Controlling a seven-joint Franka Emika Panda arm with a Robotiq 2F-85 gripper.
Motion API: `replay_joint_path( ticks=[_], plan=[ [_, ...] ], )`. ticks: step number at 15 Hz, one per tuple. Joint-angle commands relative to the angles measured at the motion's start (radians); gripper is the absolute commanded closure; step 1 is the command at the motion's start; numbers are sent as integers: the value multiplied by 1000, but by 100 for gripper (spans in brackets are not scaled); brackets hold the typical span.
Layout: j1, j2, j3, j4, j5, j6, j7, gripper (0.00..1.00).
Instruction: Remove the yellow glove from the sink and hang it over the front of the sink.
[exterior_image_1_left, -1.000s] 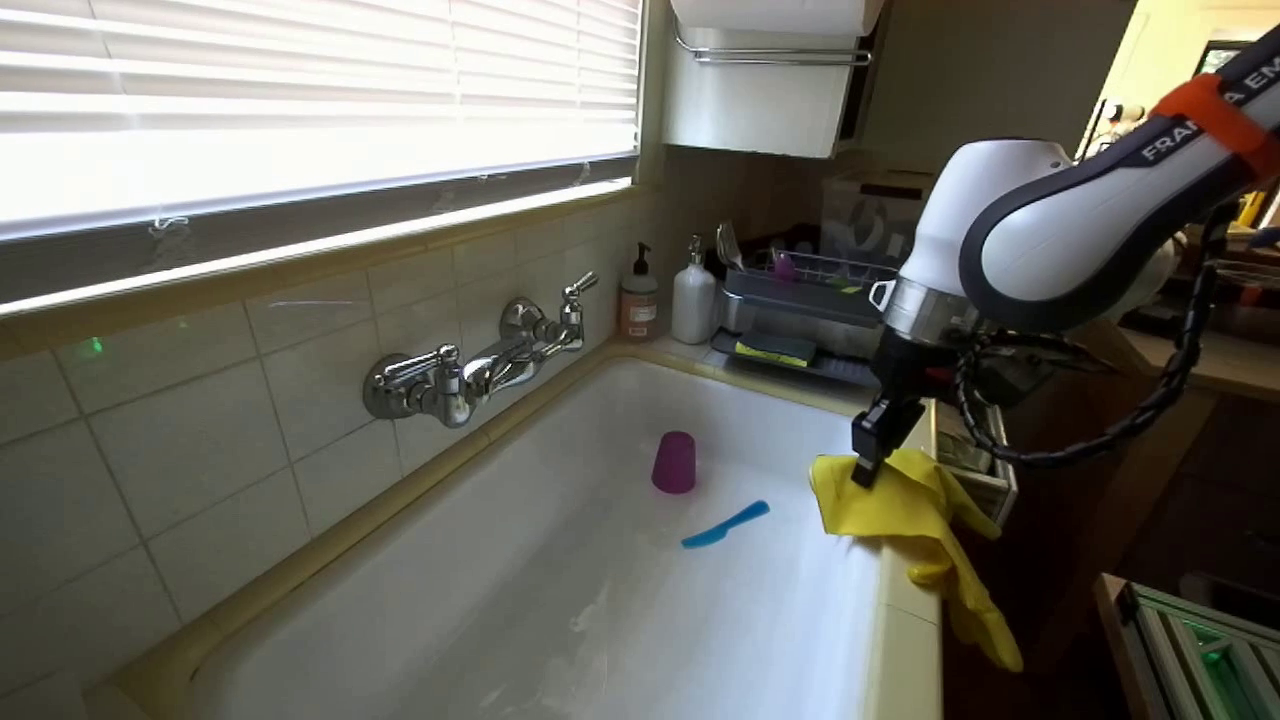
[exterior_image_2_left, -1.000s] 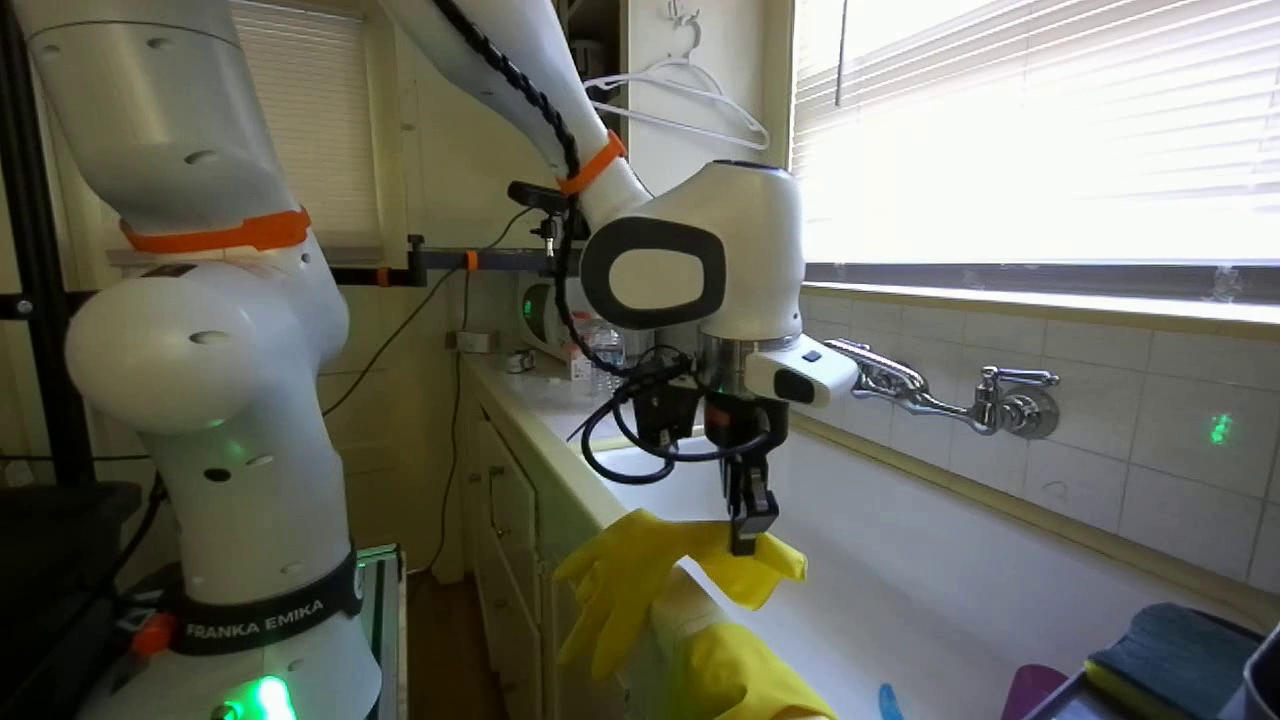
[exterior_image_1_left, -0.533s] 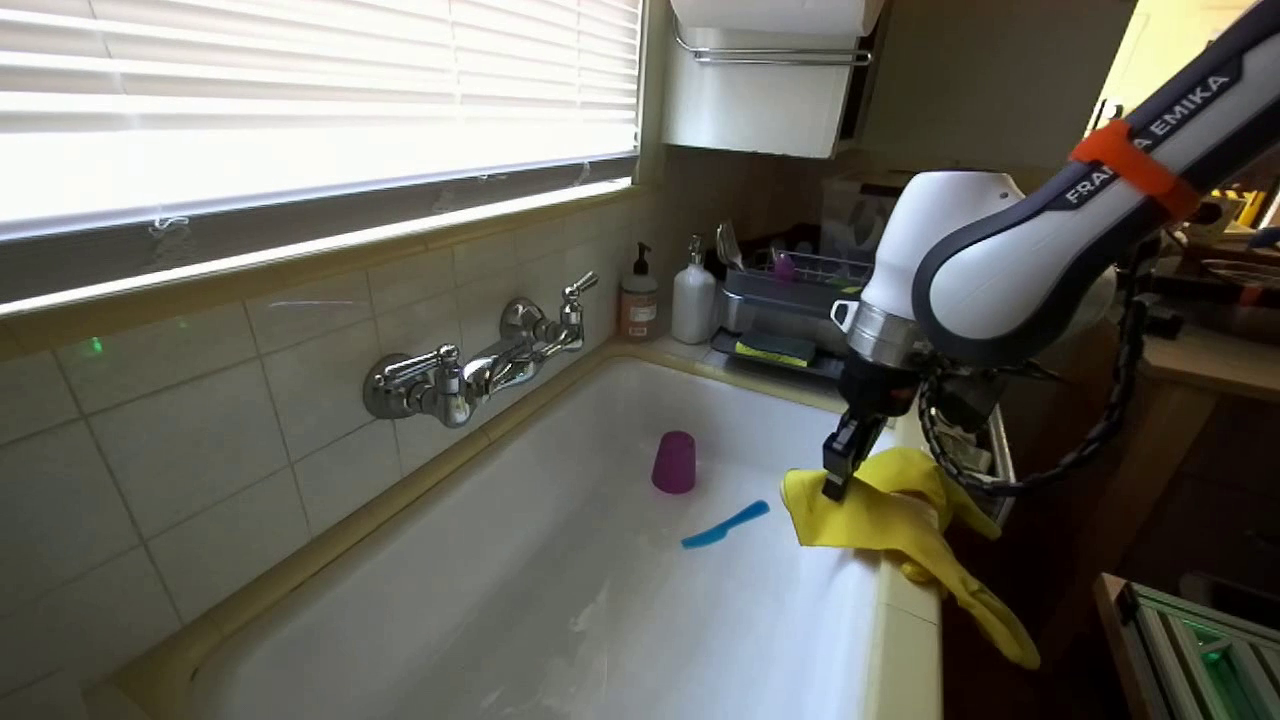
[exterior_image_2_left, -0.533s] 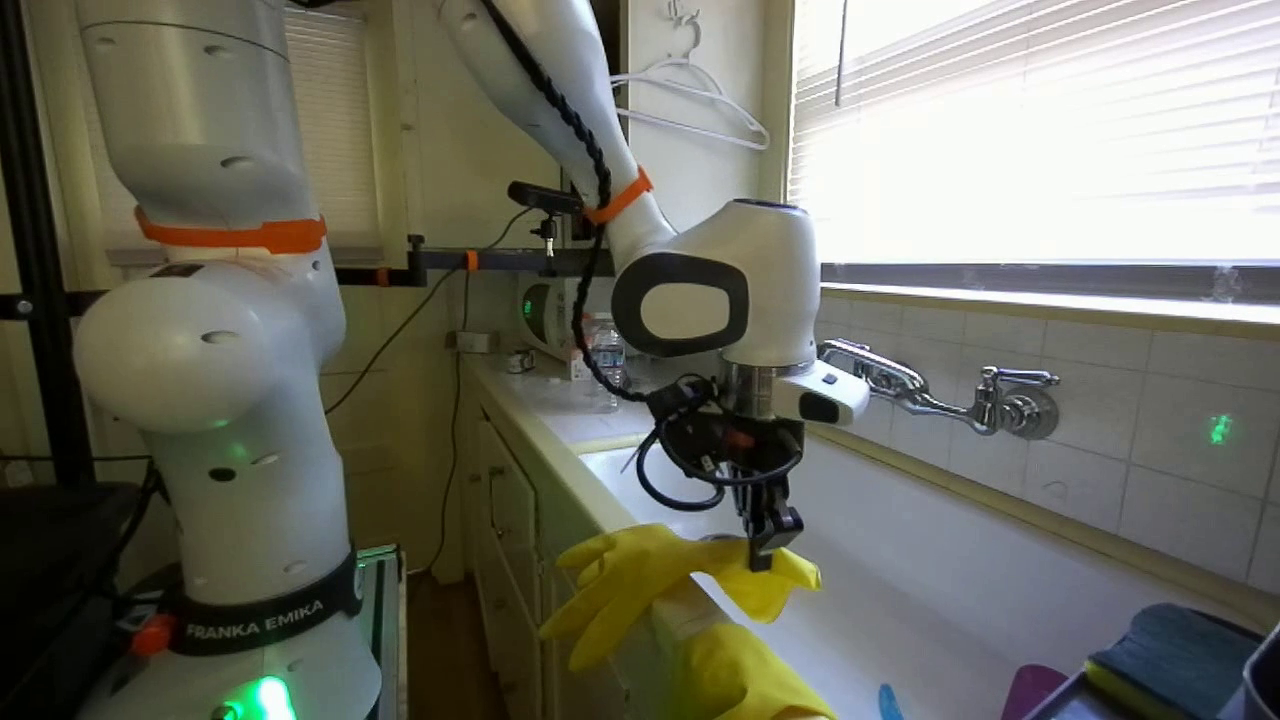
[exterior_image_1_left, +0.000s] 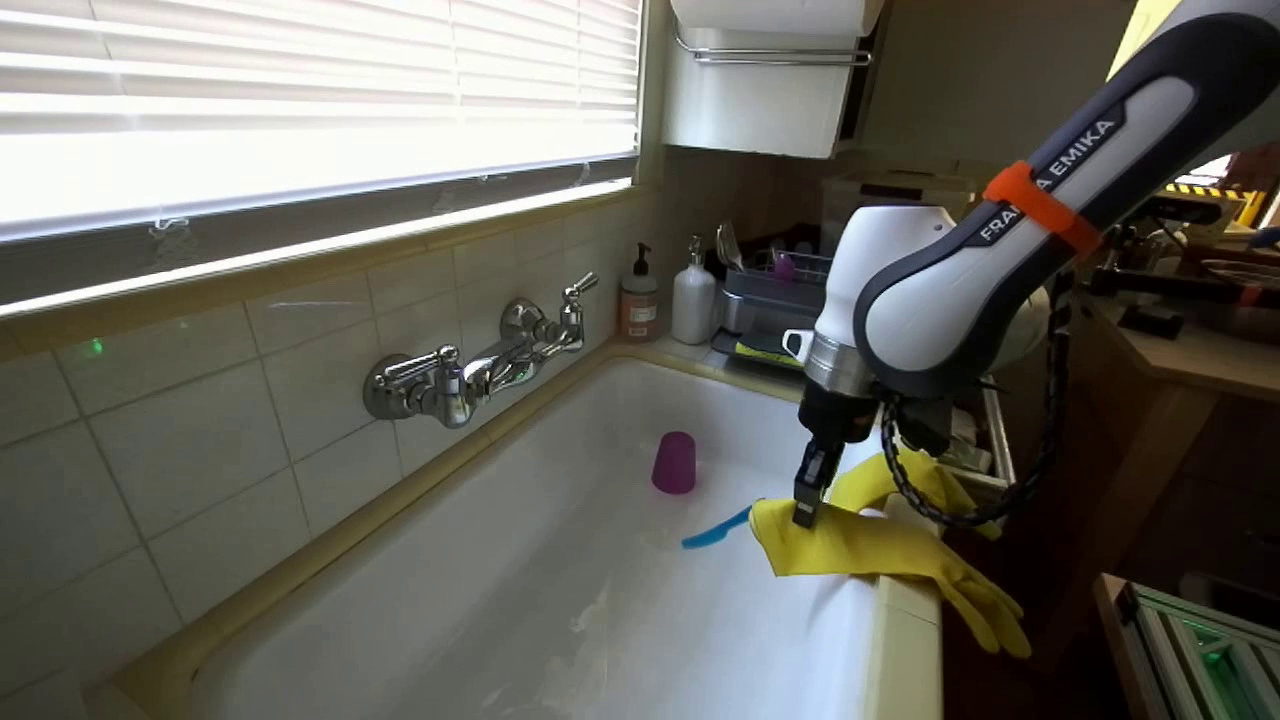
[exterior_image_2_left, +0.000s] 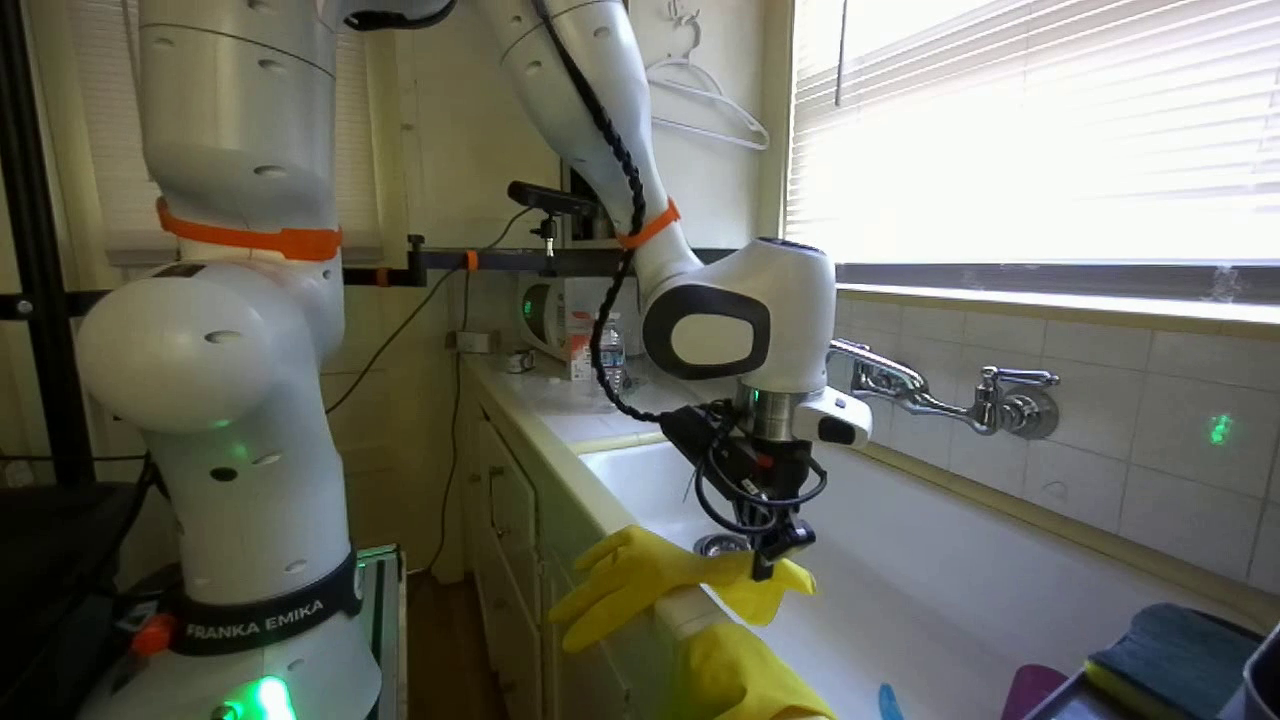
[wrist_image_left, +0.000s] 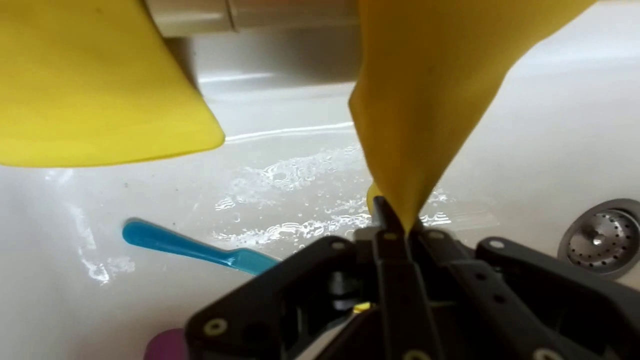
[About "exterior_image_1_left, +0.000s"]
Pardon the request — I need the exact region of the purple plastic cup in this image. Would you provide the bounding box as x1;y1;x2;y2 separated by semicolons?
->
650;429;699;499

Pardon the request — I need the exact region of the white wall cabinet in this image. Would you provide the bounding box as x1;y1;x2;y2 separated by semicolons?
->
660;0;891;163

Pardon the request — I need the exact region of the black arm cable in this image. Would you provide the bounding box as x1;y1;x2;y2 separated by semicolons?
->
875;264;1089;531

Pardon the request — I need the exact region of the yellow cloth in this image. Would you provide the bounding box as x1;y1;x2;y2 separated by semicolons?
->
744;492;1037;665
820;449;1005;539

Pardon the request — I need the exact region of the brown pump soap bottle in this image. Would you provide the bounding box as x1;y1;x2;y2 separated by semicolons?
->
615;239;670;345

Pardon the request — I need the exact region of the white porcelain sink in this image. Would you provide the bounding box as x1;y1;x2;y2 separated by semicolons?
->
196;351;946;720

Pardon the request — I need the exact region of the white window blind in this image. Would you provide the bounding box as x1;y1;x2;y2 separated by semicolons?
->
0;0;646;244

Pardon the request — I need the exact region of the wooden side table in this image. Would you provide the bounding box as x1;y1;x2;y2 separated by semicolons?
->
1063;293;1280;575

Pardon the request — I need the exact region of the white soap bottle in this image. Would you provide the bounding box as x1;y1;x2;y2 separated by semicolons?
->
670;235;726;347

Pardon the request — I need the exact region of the yellow cloth on sink edge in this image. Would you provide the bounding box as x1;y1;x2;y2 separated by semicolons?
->
820;449;1005;539

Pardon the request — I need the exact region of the dark dish rack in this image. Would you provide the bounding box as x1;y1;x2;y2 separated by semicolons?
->
717;244;836;360

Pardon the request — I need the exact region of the chrome wall faucet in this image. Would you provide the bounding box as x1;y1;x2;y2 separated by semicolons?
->
360;269;603;431

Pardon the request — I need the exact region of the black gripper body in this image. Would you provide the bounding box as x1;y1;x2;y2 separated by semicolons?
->
796;377;881;462

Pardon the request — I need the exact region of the blue brush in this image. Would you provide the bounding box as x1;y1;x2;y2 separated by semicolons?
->
675;503;758;552

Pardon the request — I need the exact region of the green framed rack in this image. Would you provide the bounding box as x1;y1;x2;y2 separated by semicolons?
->
1091;572;1280;720

